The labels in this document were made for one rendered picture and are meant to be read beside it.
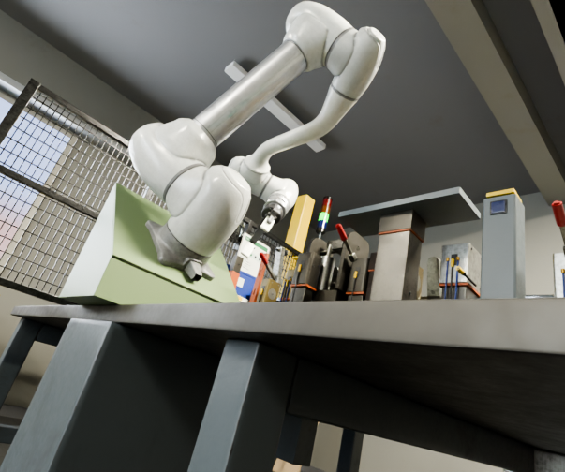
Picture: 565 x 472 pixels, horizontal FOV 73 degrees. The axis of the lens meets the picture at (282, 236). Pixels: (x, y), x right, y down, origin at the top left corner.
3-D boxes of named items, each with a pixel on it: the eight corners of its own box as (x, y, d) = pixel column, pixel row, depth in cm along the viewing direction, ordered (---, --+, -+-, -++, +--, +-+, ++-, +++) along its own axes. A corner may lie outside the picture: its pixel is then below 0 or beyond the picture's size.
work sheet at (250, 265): (258, 294, 229) (270, 247, 241) (229, 280, 216) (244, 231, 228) (255, 294, 230) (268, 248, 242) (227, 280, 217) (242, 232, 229)
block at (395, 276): (409, 387, 90) (426, 221, 108) (392, 379, 86) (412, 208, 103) (373, 380, 98) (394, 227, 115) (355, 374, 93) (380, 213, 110)
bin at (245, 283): (257, 303, 200) (263, 280, 205) (206, 282, 185) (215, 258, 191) (241, 304, 213) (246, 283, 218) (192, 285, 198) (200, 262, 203)
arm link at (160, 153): (155, 195, 98) (105, 141, 103) (175, 215, 113) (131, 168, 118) (363, 15, 108) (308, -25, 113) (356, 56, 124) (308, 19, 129)
